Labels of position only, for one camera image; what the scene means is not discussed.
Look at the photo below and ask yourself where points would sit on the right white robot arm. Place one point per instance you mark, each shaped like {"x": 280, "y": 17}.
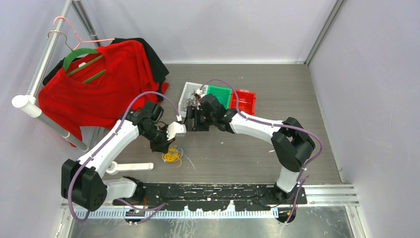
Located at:
{"x": 292, "y": 144}

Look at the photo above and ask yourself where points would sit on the white rack foot bar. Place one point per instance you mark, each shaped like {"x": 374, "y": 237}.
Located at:
{"x": 115, "y": 167}

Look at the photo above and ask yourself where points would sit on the red shirt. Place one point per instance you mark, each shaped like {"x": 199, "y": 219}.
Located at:
{"x": 99, "y": 94}

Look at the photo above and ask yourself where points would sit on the green clothes hanger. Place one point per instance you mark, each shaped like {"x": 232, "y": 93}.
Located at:
{"x": 75, "y": 54}

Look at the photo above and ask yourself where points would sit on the red plastic bin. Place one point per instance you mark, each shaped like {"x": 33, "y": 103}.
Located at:
{"x": 247, "y": 101}

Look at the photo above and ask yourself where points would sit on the white plastic bin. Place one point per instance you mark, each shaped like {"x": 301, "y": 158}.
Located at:
{"x": 187, "y": 97}

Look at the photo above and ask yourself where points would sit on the black garment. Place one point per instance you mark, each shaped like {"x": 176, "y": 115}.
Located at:
{"x": 158, "y": 68}

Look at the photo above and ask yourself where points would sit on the pink clothes hanger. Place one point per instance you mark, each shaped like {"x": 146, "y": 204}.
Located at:
{"x": 80, "y": 40}

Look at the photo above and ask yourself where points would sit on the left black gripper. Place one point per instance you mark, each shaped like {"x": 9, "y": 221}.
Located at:
{"x": 159, "y": 147}

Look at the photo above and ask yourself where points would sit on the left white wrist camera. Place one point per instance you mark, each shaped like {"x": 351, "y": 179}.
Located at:
{"x": 175, "y": 128}

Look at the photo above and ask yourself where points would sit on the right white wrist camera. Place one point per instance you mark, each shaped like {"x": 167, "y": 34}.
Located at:
{"x": 199, "y": 93}

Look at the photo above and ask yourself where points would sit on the green plastic bin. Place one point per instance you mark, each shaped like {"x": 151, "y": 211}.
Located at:
{"x": 223, "y": 94}

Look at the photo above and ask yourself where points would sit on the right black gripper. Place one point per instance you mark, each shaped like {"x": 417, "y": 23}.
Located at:
{"x": 192, "y": 113}

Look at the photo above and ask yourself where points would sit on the metal clothes rack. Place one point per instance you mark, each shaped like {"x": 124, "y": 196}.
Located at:
{"x": 27, "y": 102}

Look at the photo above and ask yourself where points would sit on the aluminium rail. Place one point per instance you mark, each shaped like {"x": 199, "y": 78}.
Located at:
{"x": 310, "y": 196}

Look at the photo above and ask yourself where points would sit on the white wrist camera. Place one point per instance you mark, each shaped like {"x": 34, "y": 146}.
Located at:
{"x": 175, "y": 128}
{"x": 199, "y": 93}

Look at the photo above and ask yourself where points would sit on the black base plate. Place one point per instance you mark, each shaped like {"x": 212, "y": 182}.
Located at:
{"x": 209, "y": 197}

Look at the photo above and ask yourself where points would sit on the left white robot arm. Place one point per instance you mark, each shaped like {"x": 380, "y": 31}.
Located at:
{"x": 82, "y": 180}

